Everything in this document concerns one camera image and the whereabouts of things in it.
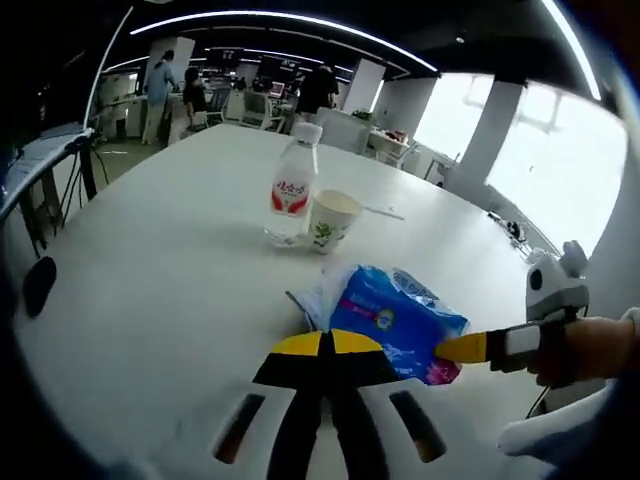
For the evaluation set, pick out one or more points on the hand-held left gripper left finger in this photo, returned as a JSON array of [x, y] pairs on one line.
[[285, 400]]

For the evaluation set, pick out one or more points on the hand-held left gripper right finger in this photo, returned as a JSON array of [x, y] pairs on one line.
[[360, 400]]

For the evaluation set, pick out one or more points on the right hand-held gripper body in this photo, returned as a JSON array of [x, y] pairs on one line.
[[555, 285]]

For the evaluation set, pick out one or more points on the blue tissue pack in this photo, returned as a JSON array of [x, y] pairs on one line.
[[390, 325]]

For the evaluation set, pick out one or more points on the white paper cup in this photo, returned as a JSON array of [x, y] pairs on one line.
[[332, 220]]

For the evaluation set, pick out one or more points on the clear plastic water bottle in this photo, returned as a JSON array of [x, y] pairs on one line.
[[292, 190]]

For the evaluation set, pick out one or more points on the black oval object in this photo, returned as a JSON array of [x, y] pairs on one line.
[[39, 287]]

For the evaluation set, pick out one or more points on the person's right hand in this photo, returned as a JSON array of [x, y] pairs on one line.
[[595, 350]]

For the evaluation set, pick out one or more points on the small dark device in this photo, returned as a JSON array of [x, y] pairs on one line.
[[517, 231]]

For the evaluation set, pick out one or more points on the white table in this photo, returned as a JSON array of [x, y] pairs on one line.
[[175, 300]]

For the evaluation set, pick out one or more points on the white paper strip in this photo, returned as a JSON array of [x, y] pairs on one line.
[[384, 212]]

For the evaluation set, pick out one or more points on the ceiling light strip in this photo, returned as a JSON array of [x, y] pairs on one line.
[[280, 20], [575, 50]]

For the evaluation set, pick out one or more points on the white cabinet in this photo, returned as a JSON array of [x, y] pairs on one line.
[[345, 130]]

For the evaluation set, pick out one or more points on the green potted plant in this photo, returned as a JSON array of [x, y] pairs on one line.
[[362, 115]]

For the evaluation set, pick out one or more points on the white office chair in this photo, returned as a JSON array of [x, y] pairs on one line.
[[260, 112]]

